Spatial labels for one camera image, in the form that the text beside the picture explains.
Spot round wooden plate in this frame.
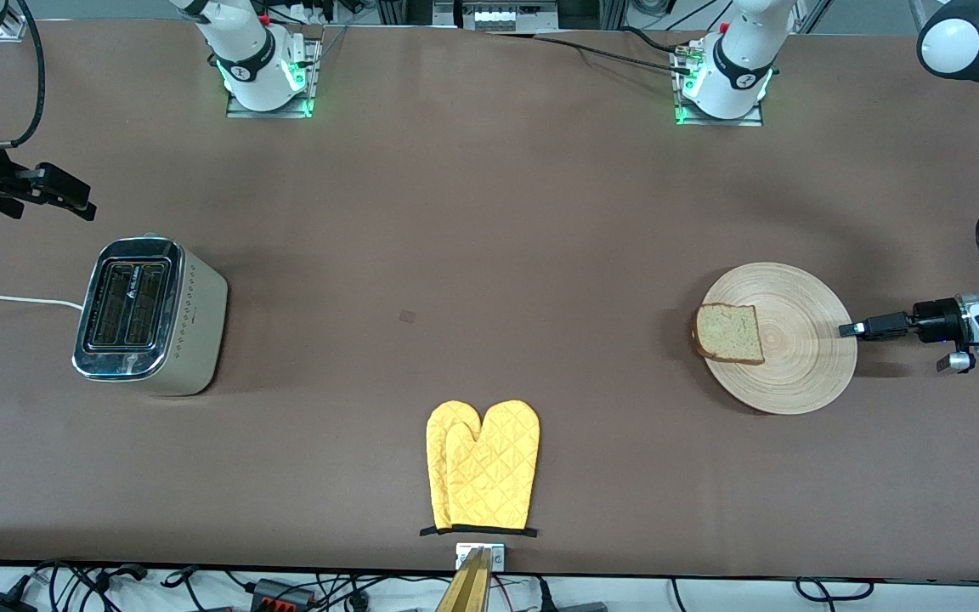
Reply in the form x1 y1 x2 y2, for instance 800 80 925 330
698 262 858 416

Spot brown bread slice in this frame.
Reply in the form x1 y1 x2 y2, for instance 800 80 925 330
692 303 766 366

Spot silver two-slot toaster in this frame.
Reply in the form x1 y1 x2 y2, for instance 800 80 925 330
71 234 229 397

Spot yellow quilted oven mitt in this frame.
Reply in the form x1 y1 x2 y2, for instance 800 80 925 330
445 400 541 537
419 401 484 537

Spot black and red connector box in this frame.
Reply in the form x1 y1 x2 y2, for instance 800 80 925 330
252 578 318 609

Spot white power strip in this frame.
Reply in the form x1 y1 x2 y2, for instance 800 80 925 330
462 0 560 32

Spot yellow wooden pole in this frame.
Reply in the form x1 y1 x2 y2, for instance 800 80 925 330
434 547 495 612

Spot white toaster power cord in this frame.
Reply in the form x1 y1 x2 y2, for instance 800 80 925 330
0 294 85 310

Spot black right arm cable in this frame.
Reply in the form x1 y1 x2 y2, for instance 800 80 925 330
0 0 47 150

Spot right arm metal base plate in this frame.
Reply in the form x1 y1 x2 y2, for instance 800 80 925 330
226 38 322 120

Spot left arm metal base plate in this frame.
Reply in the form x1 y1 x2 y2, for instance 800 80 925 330
675 42 764 128

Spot black looped floor cable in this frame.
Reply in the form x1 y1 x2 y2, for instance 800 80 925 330
795 577 874 602

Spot short black table cable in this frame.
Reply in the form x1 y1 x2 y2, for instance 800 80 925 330
621 25 694 54

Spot long black table cable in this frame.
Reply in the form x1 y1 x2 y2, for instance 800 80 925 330
489 32 694 76

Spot black tangled floor cables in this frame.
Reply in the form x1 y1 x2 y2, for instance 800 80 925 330
31 559 201 612

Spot small metal mounting bracket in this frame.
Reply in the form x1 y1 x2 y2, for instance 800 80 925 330
455 542 506 572

